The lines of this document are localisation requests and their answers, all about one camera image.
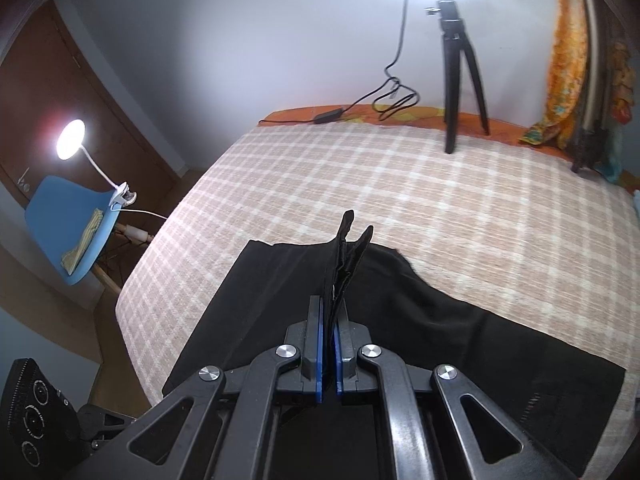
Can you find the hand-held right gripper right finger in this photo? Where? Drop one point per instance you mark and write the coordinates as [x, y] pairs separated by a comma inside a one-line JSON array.
[[339, 360]]

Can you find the small black tripod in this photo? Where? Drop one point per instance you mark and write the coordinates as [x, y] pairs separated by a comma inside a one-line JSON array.
[[452, 85]]

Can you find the checked beige blanket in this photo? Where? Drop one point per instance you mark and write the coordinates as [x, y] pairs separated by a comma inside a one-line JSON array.
[[350, 175]]

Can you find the black pants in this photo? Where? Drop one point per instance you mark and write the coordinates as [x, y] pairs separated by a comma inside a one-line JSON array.
[[425, 320]]

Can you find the yellow cloth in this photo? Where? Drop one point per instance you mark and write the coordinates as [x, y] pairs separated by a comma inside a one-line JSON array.
[[82, 247]]

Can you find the folded tall tripod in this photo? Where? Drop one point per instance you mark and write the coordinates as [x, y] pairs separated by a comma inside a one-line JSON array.
[[592, 110]]

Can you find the white clip lamp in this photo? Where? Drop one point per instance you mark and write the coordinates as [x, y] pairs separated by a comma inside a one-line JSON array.
[[70, 137]]

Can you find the blue chair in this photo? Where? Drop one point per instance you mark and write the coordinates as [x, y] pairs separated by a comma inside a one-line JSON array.
[[55, 220]]

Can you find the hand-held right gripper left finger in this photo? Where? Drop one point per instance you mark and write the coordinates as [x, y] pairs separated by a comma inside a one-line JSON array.
[[318, 360]]

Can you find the orange patterned scarf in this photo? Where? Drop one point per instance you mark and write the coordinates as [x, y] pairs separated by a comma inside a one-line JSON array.
[[565, 60]]

